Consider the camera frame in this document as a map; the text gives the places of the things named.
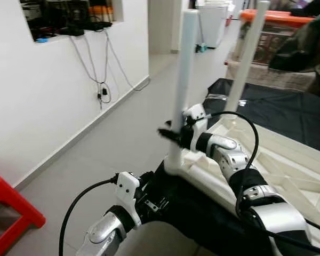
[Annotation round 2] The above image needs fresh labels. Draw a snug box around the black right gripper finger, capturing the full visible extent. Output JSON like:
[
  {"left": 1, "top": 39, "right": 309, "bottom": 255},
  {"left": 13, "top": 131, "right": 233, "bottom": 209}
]
[{"left": 157, "top": 128, "right": 181, "bottom": 146}]

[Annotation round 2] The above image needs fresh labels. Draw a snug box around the white plastic table leg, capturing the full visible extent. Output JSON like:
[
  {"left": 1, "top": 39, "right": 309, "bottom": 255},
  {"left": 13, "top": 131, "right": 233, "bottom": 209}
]
[
  {"left": 164, "top": 9, "right": 201, "bottom": 175},
  {"left": 224, "top": 0, "right": 271, "bottom": 115}
]

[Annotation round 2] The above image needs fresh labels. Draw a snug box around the white plastic children table top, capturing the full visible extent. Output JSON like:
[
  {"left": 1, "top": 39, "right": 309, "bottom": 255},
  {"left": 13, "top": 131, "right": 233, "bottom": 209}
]
[{"left": 163, "top": 109, "right": 320, "bottom": 254}]

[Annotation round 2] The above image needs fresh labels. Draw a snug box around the beige low bench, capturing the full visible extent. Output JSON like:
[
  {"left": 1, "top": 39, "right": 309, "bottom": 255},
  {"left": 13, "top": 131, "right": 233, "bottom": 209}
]
[{"left": 224, "top": 59, "right": 320, "bottom": 92}]

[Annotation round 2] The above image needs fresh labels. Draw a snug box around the black tablecloth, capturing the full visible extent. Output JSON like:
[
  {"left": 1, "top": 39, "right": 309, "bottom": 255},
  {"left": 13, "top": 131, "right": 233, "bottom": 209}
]
[{"left": 144, "top": 77, "right": 320, "bottom": 256}]

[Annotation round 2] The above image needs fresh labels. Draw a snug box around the white appliance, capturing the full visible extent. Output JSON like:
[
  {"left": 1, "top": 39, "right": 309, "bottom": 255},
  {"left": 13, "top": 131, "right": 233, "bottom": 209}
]
[{"left": 196, "top": 2, "right": 231, "bottom": 49}]

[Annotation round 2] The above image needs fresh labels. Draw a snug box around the red plastic stool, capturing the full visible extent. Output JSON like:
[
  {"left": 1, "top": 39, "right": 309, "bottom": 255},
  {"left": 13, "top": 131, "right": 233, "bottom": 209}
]
[{"left": 0, "top": 171, "right": 46, "bottom": 256}]

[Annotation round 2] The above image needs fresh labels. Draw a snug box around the orange-lidded printed storage box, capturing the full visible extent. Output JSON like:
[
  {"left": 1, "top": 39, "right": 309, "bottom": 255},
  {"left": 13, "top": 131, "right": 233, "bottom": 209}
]
[{"left": 232, "top": 8, "right": 315, "bottom": 67}]

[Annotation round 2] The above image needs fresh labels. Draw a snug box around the black router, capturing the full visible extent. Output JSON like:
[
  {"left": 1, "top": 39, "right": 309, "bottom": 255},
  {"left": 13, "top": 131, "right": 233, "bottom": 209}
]
[{"left": 69, "top": 0, "right": 114, "bottom": 31}]

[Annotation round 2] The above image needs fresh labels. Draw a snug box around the black plastic bag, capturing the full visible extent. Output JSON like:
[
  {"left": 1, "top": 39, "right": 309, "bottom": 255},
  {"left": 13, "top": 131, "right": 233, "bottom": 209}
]
[{"left": 268, "top": 11, "right": 320, "bottom": 73}]

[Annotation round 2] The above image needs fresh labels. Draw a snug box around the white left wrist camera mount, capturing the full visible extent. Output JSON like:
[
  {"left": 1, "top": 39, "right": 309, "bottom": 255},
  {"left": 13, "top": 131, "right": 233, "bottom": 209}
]
[{"left": 115, "top": 172, "right": 143, "bottom": 227}]

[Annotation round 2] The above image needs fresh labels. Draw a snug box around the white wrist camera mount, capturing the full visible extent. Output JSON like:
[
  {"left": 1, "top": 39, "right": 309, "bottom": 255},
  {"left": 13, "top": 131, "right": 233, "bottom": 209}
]
[
  {"left": 115, "top": 172, "right": 143, "bottom": 227},
  {"left": 180, "top": 104, "right": 210, "bottom": 153}
]

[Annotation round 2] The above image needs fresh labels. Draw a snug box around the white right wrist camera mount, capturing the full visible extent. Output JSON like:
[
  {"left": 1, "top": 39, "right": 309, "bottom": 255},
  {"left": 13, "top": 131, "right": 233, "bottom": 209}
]
[{"left": 180, "top": 104, "right": 210, "bottom": 153}]

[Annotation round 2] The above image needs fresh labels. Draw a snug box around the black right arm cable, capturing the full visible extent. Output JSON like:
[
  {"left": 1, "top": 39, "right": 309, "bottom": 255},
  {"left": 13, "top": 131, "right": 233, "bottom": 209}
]
[{"left": 203, "top": 110, "right": 320, "bottom": 251}]

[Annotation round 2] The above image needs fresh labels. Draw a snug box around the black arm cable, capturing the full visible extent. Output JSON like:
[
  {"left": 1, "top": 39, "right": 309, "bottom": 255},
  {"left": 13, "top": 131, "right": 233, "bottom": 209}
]
[
  {"left": 59, "top": 178, "right": 121, "bottom": 256},
  {"left": 203, "top": 110, "right": 320, "bottom": 251}
]

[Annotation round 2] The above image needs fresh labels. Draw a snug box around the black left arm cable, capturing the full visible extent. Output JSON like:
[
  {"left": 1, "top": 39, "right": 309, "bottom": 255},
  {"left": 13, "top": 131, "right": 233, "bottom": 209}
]
[{"left": 59, "top": 178, "right": 121, "bottom": 256}]

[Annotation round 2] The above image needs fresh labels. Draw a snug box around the black looped wall cable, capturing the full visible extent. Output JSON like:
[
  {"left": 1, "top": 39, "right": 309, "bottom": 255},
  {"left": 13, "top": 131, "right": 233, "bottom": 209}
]
[{"left": 69, "top": 35, "right": 113, "bottom": 110}]

